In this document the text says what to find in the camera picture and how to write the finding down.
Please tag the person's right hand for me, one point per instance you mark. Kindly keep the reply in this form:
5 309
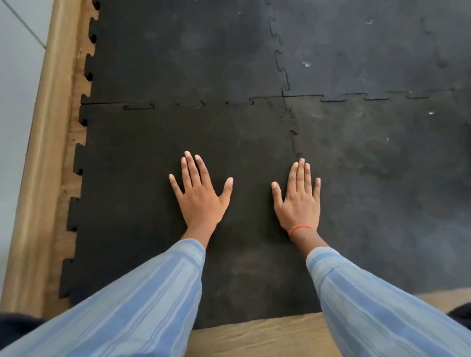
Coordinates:
300 209

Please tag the person's left hand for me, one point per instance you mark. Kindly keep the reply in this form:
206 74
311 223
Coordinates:
200 206

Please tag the person's right thumb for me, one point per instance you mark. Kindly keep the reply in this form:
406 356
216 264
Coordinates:
277 195

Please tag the person's left little finger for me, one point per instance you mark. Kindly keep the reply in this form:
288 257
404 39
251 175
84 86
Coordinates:
175 185

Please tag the person's left middle finger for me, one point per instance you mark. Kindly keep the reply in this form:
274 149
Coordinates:
192 167

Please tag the person's right middle finger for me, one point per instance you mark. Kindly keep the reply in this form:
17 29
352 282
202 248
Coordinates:
300 174

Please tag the person's right little finger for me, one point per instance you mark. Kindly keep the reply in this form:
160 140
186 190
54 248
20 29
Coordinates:
316 188

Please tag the person's left thumb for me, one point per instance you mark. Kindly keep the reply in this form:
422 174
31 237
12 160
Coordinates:
226 191

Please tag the person's left forearm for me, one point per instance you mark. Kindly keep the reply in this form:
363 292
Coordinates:
124 317

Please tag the person's right forearm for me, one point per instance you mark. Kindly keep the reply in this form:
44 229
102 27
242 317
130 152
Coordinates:
375 316

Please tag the black interlocking rubber mat tile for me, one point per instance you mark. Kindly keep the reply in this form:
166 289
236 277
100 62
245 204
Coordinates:
139 201
370 29
182 45
405 190

